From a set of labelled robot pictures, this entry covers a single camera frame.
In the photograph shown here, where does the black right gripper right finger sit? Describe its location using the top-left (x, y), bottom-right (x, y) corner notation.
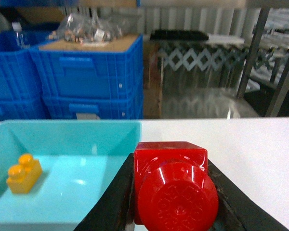
top-left (208, 161), bottom-right (288, 231)

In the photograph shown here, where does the black tray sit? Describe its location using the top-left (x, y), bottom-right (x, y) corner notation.
top-left (150, 29), bottom-right (209, 41)

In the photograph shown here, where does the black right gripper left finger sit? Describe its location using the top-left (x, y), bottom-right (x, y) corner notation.
top-left (75, 153), bottom-right (135, 231)

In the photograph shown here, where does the grey expandable roller conveyor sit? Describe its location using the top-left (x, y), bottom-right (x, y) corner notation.
top-left (158, 46), bottom-right (289, 71)

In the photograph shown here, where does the yellow toy block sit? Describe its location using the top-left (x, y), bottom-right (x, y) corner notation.
top-left (6, 153), bottom-right (43, 194)

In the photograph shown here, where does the brown cardboard sheet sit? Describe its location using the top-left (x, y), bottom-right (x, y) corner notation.
top-left (39, 35), bottom-right (141, 52)

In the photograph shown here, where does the blue crate lower right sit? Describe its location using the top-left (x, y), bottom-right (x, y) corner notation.
top-left (42, 94), bottom-right (144, 119)

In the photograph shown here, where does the clear water bottle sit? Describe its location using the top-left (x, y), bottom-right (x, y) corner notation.
top-left (12, 22), bottom-right (26, 49)

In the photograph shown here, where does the teal plastic bin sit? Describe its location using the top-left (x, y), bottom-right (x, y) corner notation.
top-left (0, 120), bottom-right (141, 231)

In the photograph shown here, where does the blue crate upper middle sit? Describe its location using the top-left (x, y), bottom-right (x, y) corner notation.
top-left (0, 30), bottom-right (50, 101)

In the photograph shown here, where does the blue crate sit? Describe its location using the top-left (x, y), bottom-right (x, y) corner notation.
top-left (0, 30), bottom-right (50, 101)
top-left (29, 34), bottom-right (143, 100)
top-left (42, 94), bottom-right (144, 119)
top-left (0, 97), bottom-right (51, 121)

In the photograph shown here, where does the red toy block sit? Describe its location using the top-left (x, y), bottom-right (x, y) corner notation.
top-left (134, 141), bottom-right (219, 231)

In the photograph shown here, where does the blue crate lower middle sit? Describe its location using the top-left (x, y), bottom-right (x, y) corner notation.
top-left (0, 97), bottom-right (51, 121)

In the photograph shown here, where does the white foam board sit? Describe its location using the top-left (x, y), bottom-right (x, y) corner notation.
top-left (206, 34), bottom-right (245, 45)

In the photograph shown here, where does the blue crate upper right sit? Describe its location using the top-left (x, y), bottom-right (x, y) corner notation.
top-left (29, 34), bottom-right (143, 100)

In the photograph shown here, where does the clear bag of parts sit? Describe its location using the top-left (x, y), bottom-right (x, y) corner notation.
top-left (47, 13), bottom-right (130, 43)

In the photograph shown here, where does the metal rack post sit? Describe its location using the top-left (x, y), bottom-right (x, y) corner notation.
top-left (236, 8), bottom-right (270, 99)

